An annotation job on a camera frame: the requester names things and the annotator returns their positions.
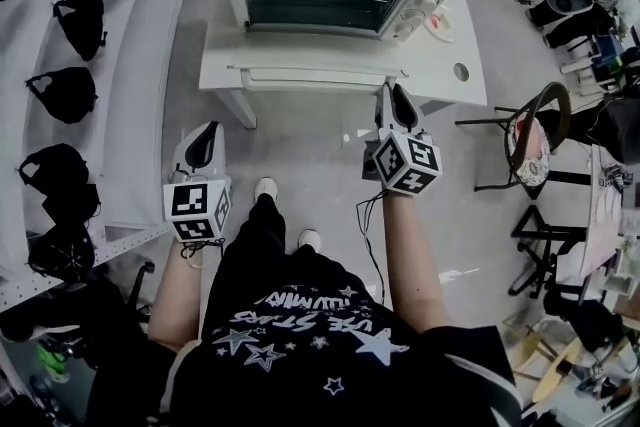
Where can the white plate with red item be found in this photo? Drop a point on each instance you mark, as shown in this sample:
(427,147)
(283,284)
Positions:
(440,26)

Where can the grey round appliance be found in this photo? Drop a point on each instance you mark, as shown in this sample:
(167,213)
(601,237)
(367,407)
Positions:
(570,0)

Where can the black trousers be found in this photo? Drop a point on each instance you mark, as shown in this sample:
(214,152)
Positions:
(262,240)

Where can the person's right forearm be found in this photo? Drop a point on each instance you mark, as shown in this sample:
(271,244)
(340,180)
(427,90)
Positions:
(412,255)

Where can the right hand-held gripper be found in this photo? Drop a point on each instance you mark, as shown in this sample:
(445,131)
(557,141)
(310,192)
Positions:
(407,162)

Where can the white toaster oven door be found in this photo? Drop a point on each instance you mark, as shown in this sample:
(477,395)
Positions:
(315,60)

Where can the white shelf unit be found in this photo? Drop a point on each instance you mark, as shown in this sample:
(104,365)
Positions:
(135,80)

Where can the person's left forearm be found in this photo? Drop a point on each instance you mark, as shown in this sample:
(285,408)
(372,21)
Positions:
(175,295)

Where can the white shoe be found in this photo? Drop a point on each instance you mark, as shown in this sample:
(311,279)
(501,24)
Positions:
(310,239)
(266,187)

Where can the black chair with round cushion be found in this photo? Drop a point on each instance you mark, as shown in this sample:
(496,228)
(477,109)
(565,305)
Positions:
(532,150)

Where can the white topped side table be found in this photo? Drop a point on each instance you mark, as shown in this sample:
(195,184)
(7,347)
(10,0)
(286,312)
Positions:
(602,215)

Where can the row of black bags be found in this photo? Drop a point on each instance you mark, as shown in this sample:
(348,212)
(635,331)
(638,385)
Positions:
(65,95)

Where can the wooden board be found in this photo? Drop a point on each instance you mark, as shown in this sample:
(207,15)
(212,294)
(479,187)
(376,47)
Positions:
(556,370)

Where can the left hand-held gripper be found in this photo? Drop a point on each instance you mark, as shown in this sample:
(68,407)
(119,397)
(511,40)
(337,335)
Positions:
(197,207)

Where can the black folding stand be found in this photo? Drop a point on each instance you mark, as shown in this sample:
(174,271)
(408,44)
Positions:
(542,240)

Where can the black star print shirt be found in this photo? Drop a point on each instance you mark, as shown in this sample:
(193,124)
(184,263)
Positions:
(325,345)

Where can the green shoe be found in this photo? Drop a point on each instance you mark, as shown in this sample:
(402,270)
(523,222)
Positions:
(52,357)

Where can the black office chair base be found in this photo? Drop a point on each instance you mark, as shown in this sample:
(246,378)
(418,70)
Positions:
(135,285)

